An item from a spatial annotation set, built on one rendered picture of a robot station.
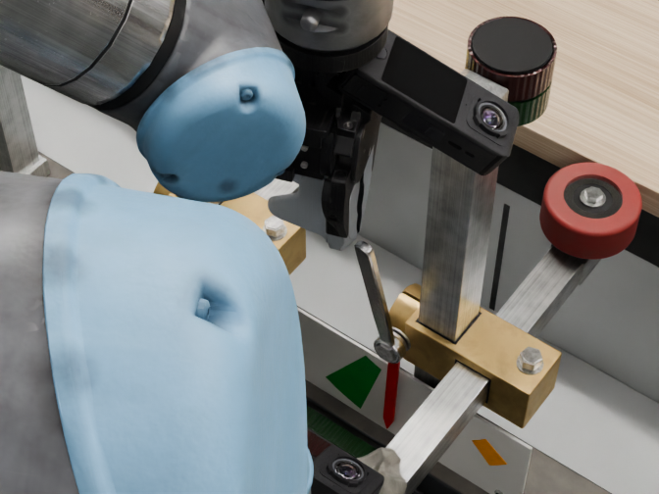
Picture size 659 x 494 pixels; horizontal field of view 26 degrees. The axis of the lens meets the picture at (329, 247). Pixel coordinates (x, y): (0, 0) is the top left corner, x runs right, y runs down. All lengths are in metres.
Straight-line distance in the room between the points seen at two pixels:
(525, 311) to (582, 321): 0.24
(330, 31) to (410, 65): 0.08
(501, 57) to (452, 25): 0.36
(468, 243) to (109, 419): 0.76
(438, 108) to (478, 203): 0.16
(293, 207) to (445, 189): 0.11
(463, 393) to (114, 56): 0.57
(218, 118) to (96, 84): 0.05
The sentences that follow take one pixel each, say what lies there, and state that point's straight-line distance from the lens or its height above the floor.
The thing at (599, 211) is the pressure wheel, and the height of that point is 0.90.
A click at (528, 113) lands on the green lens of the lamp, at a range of 0.98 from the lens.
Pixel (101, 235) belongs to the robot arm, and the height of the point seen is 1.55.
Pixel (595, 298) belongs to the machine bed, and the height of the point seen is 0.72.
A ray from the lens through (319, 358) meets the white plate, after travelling 1.26.
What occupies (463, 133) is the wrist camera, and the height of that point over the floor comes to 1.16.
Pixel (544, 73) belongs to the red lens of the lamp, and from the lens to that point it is 0.96.
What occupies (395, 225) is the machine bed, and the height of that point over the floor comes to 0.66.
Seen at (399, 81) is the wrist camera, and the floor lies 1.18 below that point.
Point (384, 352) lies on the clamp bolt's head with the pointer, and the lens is 1.14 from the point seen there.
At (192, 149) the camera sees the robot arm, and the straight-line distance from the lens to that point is 0.62.
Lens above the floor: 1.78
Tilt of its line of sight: 51 degrees down
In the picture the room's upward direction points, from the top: straight up
